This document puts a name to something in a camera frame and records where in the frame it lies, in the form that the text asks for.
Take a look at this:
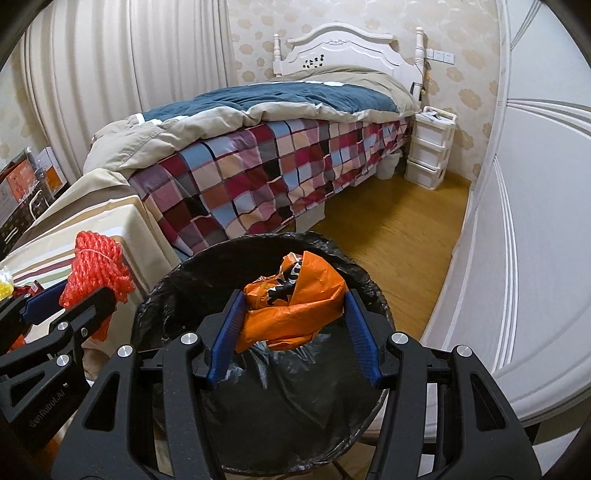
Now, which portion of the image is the red foam fruit net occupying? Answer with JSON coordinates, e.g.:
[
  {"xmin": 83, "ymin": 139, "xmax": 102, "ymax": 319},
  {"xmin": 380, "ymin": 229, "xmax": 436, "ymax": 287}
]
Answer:
[{"xmin": 58, "ymin": 230, "xmax": 136, "ymax": 342}]

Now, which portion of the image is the orange plastic bag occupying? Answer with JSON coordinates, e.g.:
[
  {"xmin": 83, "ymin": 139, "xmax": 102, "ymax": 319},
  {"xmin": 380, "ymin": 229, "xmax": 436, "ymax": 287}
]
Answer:
[{"xmin": 235, "ymin": 251, "xmax": 348, "ymax": 353}]

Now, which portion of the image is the red plastic bag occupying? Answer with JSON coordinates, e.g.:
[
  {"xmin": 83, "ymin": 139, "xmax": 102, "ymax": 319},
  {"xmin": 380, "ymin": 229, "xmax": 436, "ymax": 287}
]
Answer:
[{"xmin": 9, "ymin": 281, "xmax": 44, "ymax": 351}]

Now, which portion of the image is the yellow foam fruit net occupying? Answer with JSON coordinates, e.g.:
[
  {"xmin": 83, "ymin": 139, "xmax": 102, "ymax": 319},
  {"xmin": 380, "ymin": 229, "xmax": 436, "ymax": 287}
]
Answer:
[{"xmin": 0, "ymin": 266, "xmax": 14, "ymax": 300}]

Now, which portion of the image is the black lined trash bin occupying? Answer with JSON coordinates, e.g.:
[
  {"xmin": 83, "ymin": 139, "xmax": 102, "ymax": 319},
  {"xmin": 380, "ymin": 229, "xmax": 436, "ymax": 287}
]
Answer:
[{"xmin": 131, "ymin": 232, "xmax": 392, "ymax": 477}]

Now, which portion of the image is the cardboard boxes stack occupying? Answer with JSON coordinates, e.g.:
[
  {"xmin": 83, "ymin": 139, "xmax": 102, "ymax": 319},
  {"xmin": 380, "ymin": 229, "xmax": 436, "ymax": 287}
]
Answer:
[{"xmin": 0, "ymin": 147, "xmax": 69, "ymax": 259}]

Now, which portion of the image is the striped table cloth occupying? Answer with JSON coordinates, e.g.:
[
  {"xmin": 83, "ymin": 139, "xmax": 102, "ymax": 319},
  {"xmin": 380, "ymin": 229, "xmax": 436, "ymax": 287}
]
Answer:
[{"xmin": 1, "ymin": 168, "xmax": 179, "ymax": 379}]

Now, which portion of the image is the white wardrobe door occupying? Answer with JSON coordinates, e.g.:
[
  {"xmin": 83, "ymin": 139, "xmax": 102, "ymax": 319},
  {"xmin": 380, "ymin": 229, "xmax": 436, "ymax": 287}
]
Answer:
[{"xmin": 422, "ymin": 1, "xmax": 590, "ymax": 425}]

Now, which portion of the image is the plaid bed sheet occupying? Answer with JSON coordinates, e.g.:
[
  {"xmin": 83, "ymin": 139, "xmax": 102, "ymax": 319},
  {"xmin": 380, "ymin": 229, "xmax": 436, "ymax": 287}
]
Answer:
[{"xmin": 129, "ymin": 118, "xmax": 411, "ymax": 255}]

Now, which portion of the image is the small white waste bin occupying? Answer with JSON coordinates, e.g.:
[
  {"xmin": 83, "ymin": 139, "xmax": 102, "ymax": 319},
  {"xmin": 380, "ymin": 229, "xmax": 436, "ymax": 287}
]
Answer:
[{"xmin": 375, "ymin": 150, "xmax": 403, "ymax": 180}]

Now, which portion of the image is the white plastic drawer unit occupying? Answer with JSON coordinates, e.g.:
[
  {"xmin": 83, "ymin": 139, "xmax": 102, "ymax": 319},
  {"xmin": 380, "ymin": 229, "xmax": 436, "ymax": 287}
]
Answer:
[{"xmin": 405, "ymin": 106, "xmax": 457, "ymax": 190}]

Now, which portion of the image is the beige striped curtain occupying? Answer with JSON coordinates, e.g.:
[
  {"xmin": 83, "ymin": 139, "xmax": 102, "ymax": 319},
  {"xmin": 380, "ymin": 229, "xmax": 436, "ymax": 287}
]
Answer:
[{"xmin": 20, "ymin": 1, "xmax": 238, "ymax": 182}]

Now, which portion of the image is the blue beige duvet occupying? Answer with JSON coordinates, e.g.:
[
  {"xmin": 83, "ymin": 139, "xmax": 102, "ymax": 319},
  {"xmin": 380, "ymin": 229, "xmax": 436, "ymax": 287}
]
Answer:
[{"xmin": 83, "ymin": 65, "xmax": 420, "ymax": 176}]

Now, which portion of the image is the white bed headboard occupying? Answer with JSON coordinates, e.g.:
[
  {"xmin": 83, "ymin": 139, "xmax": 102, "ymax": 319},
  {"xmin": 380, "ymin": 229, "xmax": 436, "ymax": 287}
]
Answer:
[{"xmin": 273, "ymin": 22, "xmax": 426, "ymax": 99}]

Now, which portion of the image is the white wall switch panel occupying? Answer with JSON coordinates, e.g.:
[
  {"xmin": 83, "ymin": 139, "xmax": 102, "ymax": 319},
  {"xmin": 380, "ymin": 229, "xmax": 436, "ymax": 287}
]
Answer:
[{"xmin": 426, "ymin": 48, "xmax": 455, "ymax": 65}]

